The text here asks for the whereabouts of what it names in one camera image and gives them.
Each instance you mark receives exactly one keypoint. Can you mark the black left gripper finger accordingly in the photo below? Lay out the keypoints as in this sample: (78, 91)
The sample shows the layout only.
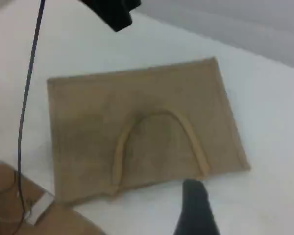
(115, 14)

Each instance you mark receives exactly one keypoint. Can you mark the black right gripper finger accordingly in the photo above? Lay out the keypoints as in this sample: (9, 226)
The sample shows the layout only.
(197, 213)

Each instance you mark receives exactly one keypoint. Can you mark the brown jute tote bag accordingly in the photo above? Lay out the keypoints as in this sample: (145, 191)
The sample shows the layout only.
(88, 122)

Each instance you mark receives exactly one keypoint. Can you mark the small white block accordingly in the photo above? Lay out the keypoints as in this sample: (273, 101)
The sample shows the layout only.
(40, 208)

